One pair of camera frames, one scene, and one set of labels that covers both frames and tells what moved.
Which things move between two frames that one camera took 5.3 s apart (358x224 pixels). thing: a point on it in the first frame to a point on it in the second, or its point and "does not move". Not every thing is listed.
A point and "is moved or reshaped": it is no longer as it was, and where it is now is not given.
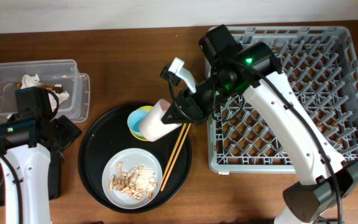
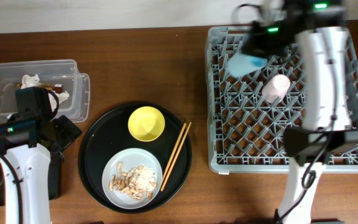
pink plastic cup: x=151 y=126 is moved or reshaped
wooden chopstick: x=171 y=162 does not move
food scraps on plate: x=138 y=180 does not move
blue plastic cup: x=134 y=118 is moved or reshaped
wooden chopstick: x=176 y=157 does not move
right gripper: x=194 y=107 to x=249 y=46
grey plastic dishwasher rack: x=322 y=63 does not move
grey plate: x=132 y=178 does not move
